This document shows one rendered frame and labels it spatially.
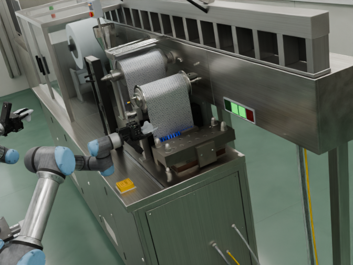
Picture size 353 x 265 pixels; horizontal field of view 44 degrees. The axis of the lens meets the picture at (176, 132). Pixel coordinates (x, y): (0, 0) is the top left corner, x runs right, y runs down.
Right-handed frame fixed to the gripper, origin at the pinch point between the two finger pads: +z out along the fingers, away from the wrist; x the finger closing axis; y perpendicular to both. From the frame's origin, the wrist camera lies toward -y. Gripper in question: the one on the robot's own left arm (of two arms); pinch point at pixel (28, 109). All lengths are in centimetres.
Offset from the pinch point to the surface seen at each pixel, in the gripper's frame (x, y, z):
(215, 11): 102, -54, 32
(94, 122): -3, 34, 52
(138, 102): 67, -10, 15
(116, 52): 43, -28, 31
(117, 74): 44, -17, 28
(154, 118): 74, -1, 17
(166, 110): 77, -4, 24
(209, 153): 103, 13, 20
